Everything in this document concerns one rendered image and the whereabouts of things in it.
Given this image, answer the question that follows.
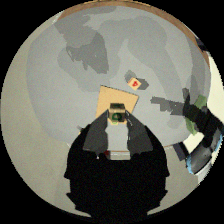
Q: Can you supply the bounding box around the tan flat mat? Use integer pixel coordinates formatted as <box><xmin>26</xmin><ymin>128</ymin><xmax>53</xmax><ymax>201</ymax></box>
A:
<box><xmin>96</xmin><ymin>86</ymin><xmax>138</xmax><ymax>118</ymax></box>

